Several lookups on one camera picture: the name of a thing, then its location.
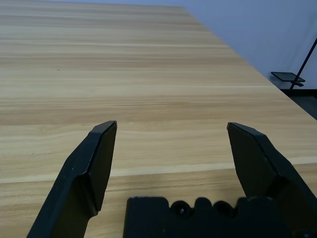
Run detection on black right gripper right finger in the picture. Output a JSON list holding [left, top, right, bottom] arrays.
[[226, 121, 317, 238]]

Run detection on black metal stand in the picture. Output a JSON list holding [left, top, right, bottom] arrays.
[[270, 37, 317, 90]]

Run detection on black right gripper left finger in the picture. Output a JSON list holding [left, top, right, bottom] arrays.
[[26, 120, 118, 238]]

